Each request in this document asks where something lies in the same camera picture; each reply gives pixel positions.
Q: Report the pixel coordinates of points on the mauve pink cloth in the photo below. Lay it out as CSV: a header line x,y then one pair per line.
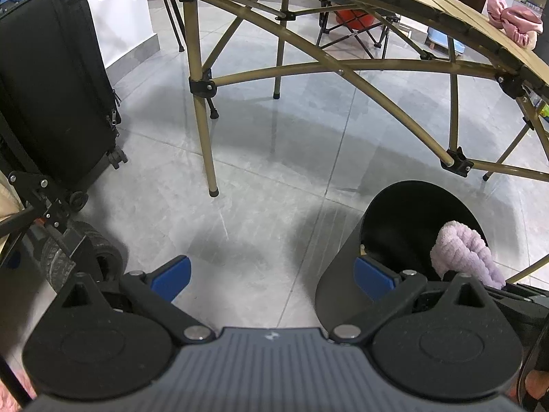
x,y
514,17

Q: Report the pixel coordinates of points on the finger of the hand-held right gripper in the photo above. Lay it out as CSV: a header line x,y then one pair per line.
x,y
521,292

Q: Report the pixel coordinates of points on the tan folding camping table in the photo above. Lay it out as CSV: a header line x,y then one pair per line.
x,y
472,25

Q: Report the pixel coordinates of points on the red bag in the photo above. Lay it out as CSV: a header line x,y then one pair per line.
x,y
356,19

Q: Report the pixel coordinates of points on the black fabric suitcase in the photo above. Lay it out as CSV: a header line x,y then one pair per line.
x,y
51,86

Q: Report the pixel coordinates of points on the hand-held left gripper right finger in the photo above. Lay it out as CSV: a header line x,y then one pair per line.
x,y
373,279

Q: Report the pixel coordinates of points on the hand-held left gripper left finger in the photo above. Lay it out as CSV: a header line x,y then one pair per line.
x,y
171,277

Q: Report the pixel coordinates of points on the green plastic bag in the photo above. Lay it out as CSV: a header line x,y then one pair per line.
x,y
544,109

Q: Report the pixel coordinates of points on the black folding camping chair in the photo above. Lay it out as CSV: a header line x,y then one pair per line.
x,y
326,21

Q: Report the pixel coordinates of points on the black folding cart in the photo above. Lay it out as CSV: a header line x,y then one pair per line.
x,y
92,240

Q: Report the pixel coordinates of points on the lavender fuzzy towel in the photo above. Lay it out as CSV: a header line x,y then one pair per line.
x,y
463,249

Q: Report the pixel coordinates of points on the black round bin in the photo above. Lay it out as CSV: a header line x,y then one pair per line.
x,y
343,274

